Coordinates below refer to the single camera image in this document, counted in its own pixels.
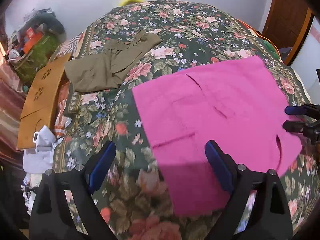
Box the pink pants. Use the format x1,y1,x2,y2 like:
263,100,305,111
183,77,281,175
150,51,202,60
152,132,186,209
132,56,302,216

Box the light grey cloth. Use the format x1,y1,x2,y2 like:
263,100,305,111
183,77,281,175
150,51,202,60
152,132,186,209
23,126,63,174

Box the dark floral blanket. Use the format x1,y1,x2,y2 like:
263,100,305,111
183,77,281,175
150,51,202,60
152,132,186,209
54,1,319,239

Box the wooden door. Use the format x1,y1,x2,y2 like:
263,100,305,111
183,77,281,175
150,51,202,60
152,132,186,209
263,0,313,66

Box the brown wooden headboard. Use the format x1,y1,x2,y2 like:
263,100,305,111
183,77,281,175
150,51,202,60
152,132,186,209
17,53,71,150

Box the pink striped curtain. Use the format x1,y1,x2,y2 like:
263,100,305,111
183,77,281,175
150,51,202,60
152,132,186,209
1,47,26,167

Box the olive green pants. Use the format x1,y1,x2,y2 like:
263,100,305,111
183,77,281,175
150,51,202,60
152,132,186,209
64,30,162,93

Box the green floral box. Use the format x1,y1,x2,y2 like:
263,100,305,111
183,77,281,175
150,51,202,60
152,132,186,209
11,34,60,87

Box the orange box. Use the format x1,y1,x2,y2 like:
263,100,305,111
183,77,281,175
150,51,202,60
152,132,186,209
23,27,43,54

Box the grey plush toy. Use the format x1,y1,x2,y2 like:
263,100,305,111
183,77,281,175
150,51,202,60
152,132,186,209
24,11,66,43

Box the yellow plush item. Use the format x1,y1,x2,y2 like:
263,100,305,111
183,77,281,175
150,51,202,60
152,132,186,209
120,0,144,6

